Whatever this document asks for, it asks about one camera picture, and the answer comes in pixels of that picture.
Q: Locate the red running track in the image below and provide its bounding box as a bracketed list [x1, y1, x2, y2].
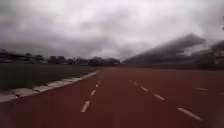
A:
[0, 67, 224, 128]

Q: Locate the row of trees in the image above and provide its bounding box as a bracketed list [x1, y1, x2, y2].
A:
[0, 49, 122, 67]

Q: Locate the grandstand building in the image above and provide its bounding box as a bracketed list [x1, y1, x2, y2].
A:
[122, 32, 224, 70]

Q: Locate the pale stone kerb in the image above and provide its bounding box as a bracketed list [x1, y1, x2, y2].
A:
[0, 69, 102, 103]

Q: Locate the green grass field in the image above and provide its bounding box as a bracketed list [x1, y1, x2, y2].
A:
[0, 63, 101, 92]

